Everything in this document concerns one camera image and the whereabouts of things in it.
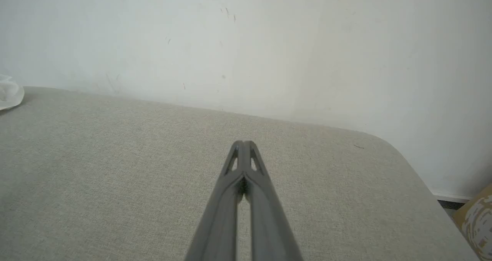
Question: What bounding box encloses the grey fabric sofa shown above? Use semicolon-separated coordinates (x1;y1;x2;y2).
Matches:
0;86;481;261

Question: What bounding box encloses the white t-shirt with grey stitching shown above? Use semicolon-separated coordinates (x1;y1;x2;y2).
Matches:
0;75;25;111

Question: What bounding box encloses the yellow patterned basket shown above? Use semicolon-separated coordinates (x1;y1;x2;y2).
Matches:
453;183;492;261

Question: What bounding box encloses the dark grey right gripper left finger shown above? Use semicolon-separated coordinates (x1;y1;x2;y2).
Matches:
184;141;245;261

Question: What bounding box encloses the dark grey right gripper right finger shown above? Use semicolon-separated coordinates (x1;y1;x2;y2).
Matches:
244;141;304;261

